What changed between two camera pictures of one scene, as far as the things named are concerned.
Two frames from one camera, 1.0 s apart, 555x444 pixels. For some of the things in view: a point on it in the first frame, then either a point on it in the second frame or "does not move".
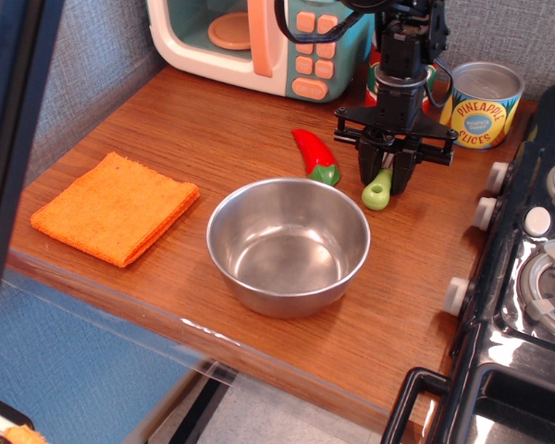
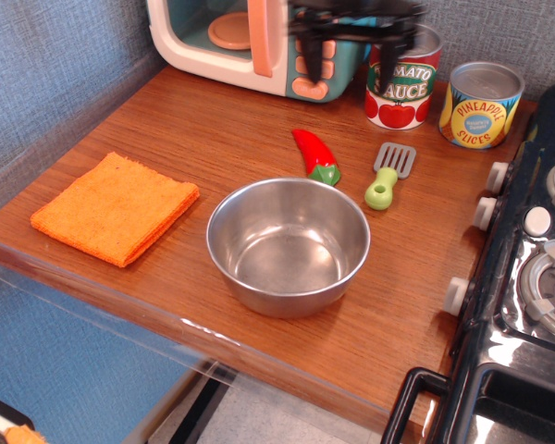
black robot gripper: x=398 y=117 to x=387 y=24
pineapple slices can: x=483 y=104 does not move
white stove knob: x=485 y=213 does not move
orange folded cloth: x=116 y=209 does not move
